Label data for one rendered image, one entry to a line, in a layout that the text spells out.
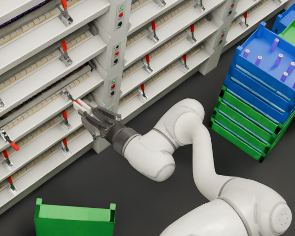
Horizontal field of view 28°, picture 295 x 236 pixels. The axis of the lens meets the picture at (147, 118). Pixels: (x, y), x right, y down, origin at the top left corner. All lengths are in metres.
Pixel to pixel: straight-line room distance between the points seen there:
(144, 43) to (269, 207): 1.12
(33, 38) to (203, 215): 0.76
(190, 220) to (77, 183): 1.29
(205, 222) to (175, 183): 1.29
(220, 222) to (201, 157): 0.37
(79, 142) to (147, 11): 0.65
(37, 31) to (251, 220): 0.85
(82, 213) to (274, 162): 0.96
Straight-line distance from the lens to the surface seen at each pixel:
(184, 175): 2.59
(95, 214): 2.24
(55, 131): 2.23
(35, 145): 2.21
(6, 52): 1.71
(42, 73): 1.90
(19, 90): 1.87
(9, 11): 1.56
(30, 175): 2.36
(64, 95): 2.07
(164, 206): 2.50
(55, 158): 2.40
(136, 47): 2.25
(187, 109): 1.84
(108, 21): 1.92
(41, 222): 2.27
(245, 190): 1.36
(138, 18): 2.09
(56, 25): 1.78
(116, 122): 1.95
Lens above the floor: 2.24
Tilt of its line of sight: 55 degrees down
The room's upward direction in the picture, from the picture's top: 12 degrees clockwise
